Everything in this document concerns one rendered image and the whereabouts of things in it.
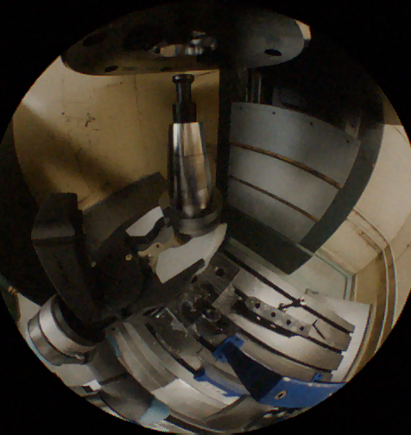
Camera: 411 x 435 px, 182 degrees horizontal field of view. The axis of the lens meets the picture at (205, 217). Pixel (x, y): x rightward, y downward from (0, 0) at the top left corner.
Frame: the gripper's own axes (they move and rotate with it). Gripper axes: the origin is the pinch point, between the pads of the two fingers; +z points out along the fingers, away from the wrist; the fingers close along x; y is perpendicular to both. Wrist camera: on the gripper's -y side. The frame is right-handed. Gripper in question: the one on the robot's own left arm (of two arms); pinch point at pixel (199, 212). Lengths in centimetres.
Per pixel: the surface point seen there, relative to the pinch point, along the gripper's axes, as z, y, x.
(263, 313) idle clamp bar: 3.6, 28.9, 20.3
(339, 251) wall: 81, 53, 67
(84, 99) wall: -5, -41, -101
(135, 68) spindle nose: -2.3, -16.1, -5.4
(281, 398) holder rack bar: -10.9, 2.7, 21.0
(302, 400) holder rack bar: -10.8, 2.6, 24.8
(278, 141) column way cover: 41.3, -3.6, -3.0
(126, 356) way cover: -51, 53, -1
